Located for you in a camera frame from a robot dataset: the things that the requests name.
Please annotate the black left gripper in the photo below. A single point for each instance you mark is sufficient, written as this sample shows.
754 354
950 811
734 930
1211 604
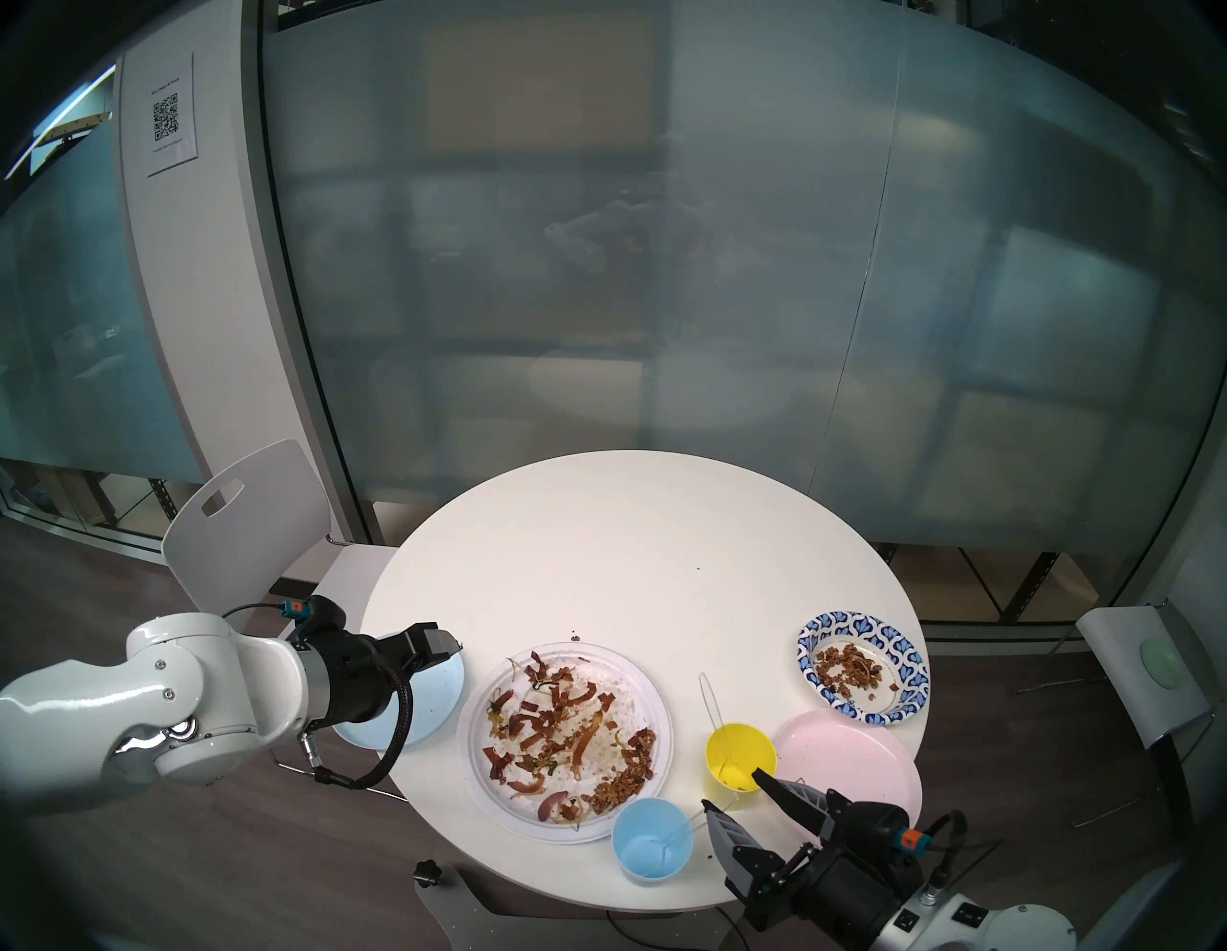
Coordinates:
350 676

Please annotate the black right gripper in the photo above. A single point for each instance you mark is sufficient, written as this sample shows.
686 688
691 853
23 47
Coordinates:
844 892

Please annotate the light blue plate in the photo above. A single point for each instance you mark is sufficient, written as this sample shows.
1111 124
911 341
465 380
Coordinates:
431 700

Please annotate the yellow plastic cup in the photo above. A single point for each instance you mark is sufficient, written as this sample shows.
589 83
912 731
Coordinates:
738 743

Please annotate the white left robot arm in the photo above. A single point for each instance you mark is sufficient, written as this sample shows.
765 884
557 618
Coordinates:
144 690

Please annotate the pink plate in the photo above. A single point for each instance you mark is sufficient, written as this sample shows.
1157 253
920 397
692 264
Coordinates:
844 757

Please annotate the light blue plastic cup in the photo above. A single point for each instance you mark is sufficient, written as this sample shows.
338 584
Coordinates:
652 863

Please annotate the brown food scraps heap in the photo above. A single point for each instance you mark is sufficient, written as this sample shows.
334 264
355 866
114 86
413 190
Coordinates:
556 705

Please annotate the blue patterned paper bowl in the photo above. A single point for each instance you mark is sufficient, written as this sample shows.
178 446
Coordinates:
824 631

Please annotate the black knob on base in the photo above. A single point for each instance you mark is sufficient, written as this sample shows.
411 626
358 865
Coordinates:
428 872

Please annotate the white table base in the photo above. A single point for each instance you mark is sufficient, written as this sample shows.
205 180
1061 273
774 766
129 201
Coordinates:
470 911

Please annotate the white chair with green pad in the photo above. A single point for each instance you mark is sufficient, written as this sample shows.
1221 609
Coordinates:
1122 671

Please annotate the green round seat pad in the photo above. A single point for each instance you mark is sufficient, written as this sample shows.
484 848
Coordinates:
1162 663

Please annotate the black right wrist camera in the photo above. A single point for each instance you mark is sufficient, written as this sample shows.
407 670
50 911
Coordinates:
891 829

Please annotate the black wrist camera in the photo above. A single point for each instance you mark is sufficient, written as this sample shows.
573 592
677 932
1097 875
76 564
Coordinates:
316 614
891 829

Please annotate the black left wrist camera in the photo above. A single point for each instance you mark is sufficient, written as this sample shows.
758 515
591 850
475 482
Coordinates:
316 614

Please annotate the perforated metal shelf bracket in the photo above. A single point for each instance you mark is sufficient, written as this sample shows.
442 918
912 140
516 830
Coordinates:
1028 585

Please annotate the QR code wall sign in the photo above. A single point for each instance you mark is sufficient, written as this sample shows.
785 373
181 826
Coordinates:
173 115

